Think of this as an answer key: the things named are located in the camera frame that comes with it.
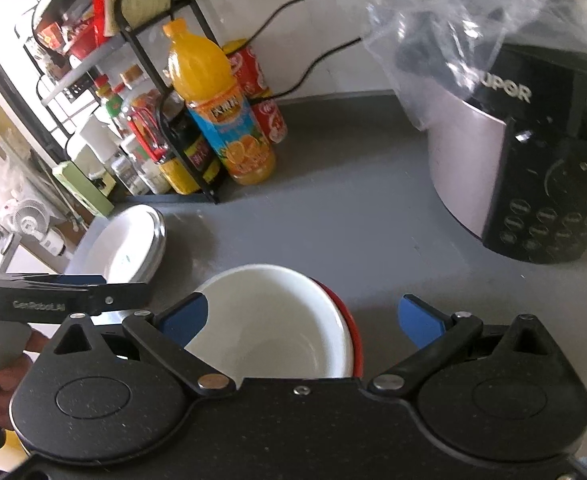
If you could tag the white cup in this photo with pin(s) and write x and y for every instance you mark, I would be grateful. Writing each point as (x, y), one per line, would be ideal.
(93, 147)

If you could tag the beige and green package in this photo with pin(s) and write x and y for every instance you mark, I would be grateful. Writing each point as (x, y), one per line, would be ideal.
(146, 4)

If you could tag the plain white bowl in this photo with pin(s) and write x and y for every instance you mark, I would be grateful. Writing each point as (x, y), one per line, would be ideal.
(273, 320)

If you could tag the green box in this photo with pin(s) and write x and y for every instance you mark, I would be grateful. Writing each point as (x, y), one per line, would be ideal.
(81, 190)

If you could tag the pink and black rice cooker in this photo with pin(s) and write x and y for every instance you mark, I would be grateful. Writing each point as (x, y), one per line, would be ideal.
(468, 160)

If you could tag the red drink can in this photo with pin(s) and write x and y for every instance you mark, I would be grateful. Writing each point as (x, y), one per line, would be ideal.
(271, 120)
(248, 70)

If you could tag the orange juice bottle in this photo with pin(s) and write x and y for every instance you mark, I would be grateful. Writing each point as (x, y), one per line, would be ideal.
(213, 90)

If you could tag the red-capped condiment bottle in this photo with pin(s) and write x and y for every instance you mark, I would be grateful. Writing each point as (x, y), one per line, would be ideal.
(109, 102)

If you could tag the black metal rack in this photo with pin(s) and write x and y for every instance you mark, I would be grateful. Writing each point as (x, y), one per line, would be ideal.
(213, 197)

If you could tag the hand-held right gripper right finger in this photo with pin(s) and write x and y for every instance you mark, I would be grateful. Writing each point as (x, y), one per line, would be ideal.
(418, 321)

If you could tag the white plate blue script print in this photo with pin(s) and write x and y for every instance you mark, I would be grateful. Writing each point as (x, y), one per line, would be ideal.
(162, 241)

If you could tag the glass spice jar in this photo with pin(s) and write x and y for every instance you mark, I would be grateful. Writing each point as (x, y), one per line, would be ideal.
(138, 175)

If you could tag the white plate small dark print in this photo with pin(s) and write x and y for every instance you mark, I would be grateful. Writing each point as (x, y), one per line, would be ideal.
(123, 240)

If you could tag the dark sauce bottle yellow label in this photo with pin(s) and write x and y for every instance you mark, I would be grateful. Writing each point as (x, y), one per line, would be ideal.
(193, 155)

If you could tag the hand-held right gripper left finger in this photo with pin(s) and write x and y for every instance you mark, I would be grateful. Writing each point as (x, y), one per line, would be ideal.
(188, 318)

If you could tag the clear plastic bag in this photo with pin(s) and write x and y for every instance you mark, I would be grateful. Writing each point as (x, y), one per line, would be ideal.
(473, 10)

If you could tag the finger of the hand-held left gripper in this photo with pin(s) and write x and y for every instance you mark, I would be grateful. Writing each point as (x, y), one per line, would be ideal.
(123, 294)

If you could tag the white desk fan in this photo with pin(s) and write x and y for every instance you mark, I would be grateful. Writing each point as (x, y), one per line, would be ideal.
(26, 222)

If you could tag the red snack packages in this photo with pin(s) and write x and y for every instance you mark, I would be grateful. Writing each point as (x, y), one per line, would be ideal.
(76, 35)

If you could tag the red-rimmed white bowl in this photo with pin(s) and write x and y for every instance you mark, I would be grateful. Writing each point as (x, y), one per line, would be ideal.
(352, 327)

